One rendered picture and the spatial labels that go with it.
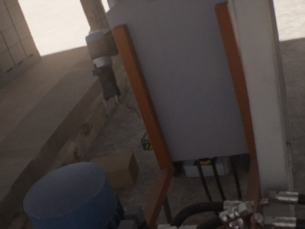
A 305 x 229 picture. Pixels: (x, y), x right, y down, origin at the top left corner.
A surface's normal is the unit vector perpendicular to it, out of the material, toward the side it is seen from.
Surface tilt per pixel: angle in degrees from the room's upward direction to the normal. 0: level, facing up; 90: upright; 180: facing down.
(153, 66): 90
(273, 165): 89
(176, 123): 90
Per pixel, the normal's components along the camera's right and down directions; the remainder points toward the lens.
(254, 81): -0.25, 0.49
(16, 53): 0.86, -0.03
